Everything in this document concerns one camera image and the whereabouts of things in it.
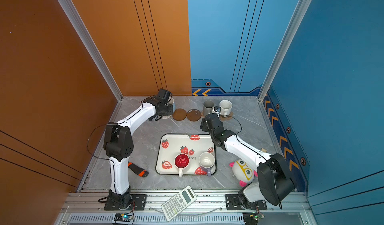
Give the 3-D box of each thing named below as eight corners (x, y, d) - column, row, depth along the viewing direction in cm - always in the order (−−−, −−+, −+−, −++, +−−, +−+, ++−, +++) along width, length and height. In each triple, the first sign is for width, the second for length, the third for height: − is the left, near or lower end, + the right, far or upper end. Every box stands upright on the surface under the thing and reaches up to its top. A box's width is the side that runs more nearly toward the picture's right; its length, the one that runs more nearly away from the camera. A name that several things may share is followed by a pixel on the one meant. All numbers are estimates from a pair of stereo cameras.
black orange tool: (126, 168, 87) (124, 167, 85) (130, 162, 89) (129, 161, 87) (145, 179, 83) (144, 177, 81) (149, 172, 85) (148, 171, 83)
